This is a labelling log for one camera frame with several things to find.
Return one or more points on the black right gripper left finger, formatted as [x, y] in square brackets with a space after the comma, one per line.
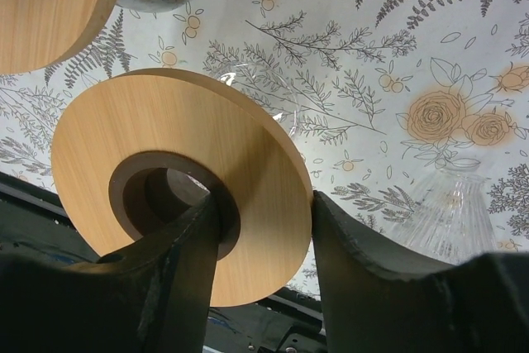
[150, 296]

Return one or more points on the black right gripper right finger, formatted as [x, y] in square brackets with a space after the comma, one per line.
[378, 296]

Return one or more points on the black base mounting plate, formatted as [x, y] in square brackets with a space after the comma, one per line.
[34, 217]

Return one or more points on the floral patterned tablecloth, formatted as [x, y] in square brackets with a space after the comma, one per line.
[95, 97]

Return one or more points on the small glass cup brown base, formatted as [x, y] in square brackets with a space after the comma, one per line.
[265, 87]

